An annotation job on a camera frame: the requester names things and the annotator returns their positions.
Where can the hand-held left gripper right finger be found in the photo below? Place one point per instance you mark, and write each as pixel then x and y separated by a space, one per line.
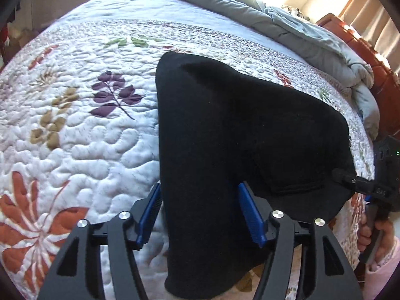
pixel 250 215

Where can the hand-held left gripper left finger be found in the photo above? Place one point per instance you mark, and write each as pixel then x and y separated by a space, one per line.
pixel 150 212

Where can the person's right forearm pink sleeve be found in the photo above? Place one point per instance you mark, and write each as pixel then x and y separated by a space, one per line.
pixel 384 281

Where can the person's right hand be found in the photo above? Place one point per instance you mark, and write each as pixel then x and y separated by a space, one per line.
pixel 386 237

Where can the black pants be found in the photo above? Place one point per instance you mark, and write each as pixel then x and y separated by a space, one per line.
pixel 234 115

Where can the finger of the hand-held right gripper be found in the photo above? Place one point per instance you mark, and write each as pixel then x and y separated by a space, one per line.
pixel 347 179

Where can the grey comforter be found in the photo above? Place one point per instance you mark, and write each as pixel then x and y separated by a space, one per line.
pixel 297 28

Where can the wooden headboard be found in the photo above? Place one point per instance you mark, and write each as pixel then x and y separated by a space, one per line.
pixel 384 90

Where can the beige curtain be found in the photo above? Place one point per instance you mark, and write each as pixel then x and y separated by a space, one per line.
pixel 372 22

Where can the white floral quilted bedspread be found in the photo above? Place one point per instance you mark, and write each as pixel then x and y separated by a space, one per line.
pixel 93 147

